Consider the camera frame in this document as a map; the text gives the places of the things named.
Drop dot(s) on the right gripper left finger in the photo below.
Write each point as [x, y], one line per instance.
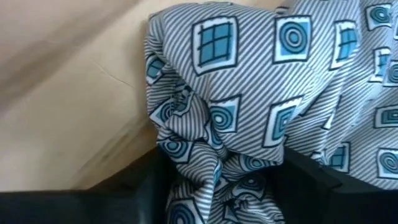
[77, 208]

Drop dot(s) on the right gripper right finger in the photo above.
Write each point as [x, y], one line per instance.
[342, 208]

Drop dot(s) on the grey patterned cloth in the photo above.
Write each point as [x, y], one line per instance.
[248, 93]

